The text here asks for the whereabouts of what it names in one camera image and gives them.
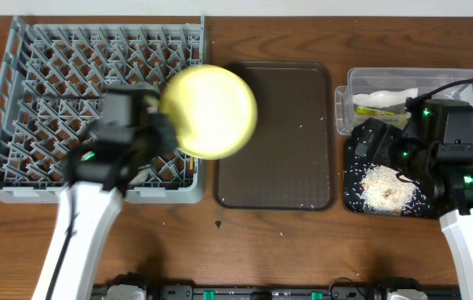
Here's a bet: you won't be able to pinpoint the white napkin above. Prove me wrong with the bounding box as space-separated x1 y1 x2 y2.
352 88 418 108

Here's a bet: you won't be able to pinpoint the green orange snack wrapper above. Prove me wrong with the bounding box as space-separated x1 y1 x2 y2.
355 107 406 117

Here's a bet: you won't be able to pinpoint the yellow plate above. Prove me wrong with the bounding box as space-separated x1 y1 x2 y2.
160 64 258 160

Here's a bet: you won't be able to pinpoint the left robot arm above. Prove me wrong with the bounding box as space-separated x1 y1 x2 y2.
32 85 177 299

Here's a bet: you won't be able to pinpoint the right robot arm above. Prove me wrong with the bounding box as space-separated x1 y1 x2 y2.
350 99 473 299

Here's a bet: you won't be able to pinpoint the clear plastic waste bin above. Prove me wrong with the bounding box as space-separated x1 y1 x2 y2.
335 67 473 136

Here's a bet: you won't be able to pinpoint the black waste tray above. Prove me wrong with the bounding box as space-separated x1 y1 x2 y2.
342 124 444 219

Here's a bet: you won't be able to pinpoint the grey dishwasher rack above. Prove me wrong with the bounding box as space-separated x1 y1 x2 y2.
0 17 208 203

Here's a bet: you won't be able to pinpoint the white cup in rack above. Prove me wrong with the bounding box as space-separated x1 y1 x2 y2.
129 168 149 186

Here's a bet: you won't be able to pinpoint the rice and food scraps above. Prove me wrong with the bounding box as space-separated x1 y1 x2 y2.
346 160 429 217

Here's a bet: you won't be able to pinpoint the dark brown serving tray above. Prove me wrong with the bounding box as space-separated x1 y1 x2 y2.
213 62 337 211

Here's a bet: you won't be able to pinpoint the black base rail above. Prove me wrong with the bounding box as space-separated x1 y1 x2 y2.
89 273 461 300

